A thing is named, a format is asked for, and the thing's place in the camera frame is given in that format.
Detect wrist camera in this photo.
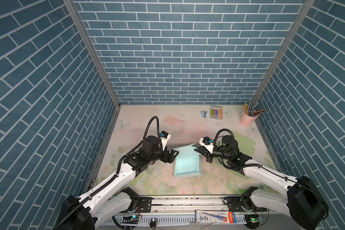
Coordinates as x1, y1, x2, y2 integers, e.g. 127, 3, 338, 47
199, 137, 214, 154
160, 131, 171, 150

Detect coloured marker pack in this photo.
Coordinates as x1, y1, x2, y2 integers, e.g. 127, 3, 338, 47
210, 105, 223, 120

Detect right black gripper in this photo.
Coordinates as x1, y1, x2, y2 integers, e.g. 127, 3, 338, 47
195, 144, 232, 163

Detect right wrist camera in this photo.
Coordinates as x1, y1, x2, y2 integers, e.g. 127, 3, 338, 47
199, 137, 214, 154

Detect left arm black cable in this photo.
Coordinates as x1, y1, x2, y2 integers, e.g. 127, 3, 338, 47
116, 116, 161, 173

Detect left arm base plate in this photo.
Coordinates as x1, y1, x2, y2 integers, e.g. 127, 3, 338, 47
126, 196, 152, 213

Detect pink pencil cup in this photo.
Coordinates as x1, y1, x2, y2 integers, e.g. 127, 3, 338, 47
239, 112, 258, 127

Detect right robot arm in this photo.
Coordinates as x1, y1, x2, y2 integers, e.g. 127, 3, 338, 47
195, 135, 329, 230

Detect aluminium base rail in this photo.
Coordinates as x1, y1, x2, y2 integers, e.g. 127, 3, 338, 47
100, 195, 278, 230

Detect red white blue package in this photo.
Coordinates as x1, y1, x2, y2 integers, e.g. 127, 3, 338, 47
195, 210, 238, 224

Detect light blue paper box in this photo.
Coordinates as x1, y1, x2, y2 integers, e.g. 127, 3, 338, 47
174, 145, 201, 178

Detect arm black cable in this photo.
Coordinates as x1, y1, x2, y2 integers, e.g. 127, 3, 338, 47
116, 116, 161, 173
212, 128, 262, 170

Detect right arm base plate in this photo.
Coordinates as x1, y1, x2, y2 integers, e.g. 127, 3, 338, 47
223, 196, 267, 212

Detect light green paper box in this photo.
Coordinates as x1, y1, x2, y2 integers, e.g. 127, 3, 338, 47
232, 130, 257, 157

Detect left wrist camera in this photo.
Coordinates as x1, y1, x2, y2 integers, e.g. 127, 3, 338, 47
160, 131, 171, 150

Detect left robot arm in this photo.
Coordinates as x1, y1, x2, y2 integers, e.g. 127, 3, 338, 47
54, 131, 179, 230

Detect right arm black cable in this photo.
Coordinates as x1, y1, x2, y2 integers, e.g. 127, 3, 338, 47
212, 128, 262, 170

